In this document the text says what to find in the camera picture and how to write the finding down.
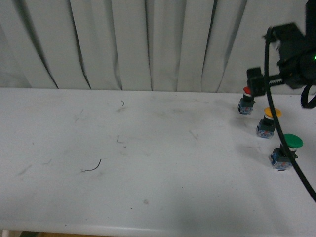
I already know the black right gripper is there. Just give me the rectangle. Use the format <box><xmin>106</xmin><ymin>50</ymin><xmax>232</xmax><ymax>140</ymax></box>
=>
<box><xmin>246</xmin><ymin>22</ymin><xmax>316</xmax><ymax>96</ymax></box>

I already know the yellow push button switch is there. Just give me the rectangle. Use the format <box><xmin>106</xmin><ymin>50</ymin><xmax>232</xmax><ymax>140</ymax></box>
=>
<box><xmin>256</xmin><ymin>107</ymin><xmax>276</xmax><ymax>139</ymax></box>

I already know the white pleated curtain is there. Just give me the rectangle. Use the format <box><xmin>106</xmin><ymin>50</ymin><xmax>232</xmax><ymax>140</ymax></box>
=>
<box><xmin>0</xmin><ymin>0</ymin><xmax>306</xmax><ymax>93</ymax></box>

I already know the black cable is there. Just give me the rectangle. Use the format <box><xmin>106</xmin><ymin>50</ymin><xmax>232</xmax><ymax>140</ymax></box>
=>
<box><xmin>264</xmin><ymin>26</ymin><xmax>316</xmax><ymax>202</ymax></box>

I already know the red push button switch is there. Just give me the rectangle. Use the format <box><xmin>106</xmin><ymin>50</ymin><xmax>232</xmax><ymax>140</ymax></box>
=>
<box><xmin>238</xmin><ymin>86</ymin><xmax>255</xmax><ymax>115</ymax></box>

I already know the green push button switch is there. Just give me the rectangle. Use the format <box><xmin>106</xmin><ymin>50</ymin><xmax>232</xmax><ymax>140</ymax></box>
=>
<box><xmin>270</xmin><ymin>133</ymin><xmax>304</xmax><ymax>172</ymax></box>

